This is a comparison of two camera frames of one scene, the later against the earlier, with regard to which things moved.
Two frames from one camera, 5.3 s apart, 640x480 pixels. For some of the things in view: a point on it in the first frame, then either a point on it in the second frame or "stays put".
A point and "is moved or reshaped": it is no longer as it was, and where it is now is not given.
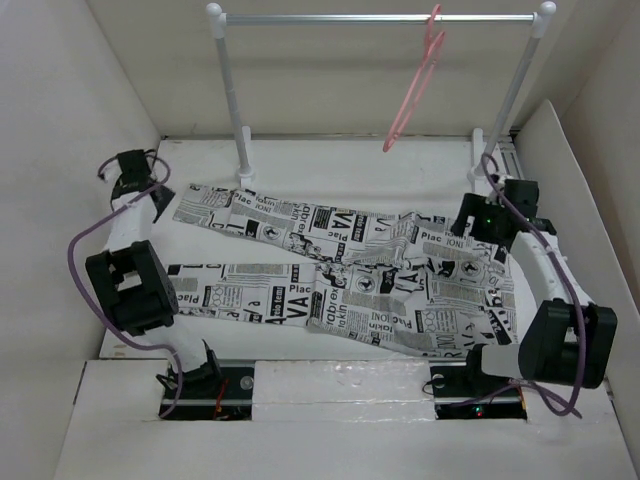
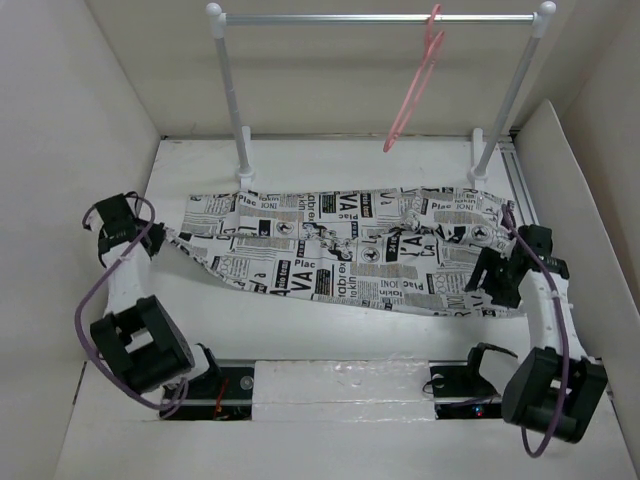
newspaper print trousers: [402, 277] is moved or reshaped
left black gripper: [168, 195] → [158, 237]
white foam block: [343, 390] stays put
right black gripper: [473, 204] → [489, 259]
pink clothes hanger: [436, 39] stays put
